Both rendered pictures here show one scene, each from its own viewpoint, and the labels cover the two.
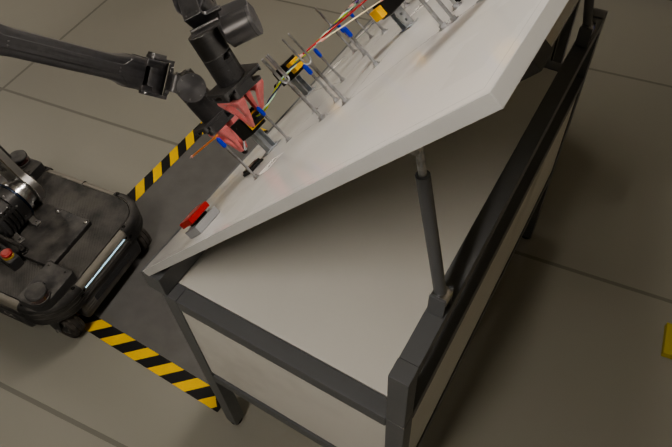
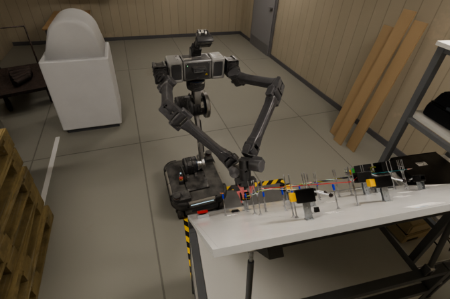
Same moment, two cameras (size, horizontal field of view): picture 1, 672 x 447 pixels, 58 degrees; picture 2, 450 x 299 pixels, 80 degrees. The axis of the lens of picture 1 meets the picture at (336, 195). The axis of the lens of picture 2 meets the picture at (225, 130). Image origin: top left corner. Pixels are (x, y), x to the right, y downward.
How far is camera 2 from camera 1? 43 cm
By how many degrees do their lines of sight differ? 33
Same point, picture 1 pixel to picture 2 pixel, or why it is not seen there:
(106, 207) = (217, 185)
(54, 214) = (202, 176)
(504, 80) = (223, 250)
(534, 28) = (255, 242)
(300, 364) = (200, 290)
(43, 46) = (199, 135)
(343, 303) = (232, 284)
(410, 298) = not seen: outside the picture
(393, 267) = (262, 289)
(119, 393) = (173, 247)
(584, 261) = not seen: outside the picture
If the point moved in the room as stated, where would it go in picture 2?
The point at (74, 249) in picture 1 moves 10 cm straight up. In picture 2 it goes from (198, 191) to (197, 184)
